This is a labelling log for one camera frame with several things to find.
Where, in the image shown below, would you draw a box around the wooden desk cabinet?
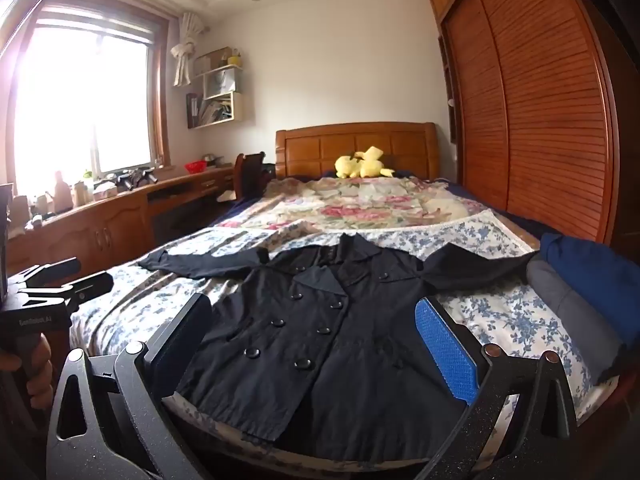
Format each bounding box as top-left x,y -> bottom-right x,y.
0,165 -> 238,281

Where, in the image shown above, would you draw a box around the yellow plush toy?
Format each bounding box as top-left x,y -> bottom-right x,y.
334,146 -> 396,179

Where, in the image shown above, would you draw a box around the tied cream curtain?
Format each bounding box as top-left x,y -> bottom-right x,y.
170,11 -> 207,87

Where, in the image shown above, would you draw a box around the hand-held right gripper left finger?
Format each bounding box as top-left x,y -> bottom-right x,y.
46,292 -> 213,480

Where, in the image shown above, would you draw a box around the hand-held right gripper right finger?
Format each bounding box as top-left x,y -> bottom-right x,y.
414,296 -> 578,480

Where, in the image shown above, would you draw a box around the folded blue garment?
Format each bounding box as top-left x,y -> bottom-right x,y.
539,232 -> 640,341

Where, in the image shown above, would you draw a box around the white paper bag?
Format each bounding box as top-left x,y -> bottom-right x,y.
204,69 -> 238,100

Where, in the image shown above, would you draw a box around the cream wall shelf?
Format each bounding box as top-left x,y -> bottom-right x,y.
186,47 -> 246,130

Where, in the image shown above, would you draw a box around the wooden bed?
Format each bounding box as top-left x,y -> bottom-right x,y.
80,121 -> 633,466

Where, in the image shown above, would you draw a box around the black button coat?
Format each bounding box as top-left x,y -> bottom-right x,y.
137,232 -> 543,448

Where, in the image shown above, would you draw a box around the wood-framed window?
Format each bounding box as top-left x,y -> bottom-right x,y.
0,5 -> 171,196

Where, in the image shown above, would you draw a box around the black gadgets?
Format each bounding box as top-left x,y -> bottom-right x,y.
102,167 -> 158,191

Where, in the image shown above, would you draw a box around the black binders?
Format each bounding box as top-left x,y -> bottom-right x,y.
186,92 -> 203,129

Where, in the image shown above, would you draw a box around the wooden chair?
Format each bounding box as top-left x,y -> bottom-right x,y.
232,151 -> 276,203

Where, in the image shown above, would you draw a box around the brown bottle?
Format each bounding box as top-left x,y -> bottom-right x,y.
52,170 -> 71,211

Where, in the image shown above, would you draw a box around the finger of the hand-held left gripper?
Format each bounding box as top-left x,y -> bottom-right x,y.
20,271 -> 114,311
7,258 -> 82,289

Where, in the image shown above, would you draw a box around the cardboard box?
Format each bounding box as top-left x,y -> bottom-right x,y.
195,49 -> 231,73

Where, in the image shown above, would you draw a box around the person's left hand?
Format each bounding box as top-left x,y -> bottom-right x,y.
0,332 -> 55,411

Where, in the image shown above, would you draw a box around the blue floral blanket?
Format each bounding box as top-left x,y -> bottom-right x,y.
80,210 -> 621,431

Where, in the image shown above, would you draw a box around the wooden slatted wardrobe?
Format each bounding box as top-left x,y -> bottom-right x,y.
427,0 -> 621,246

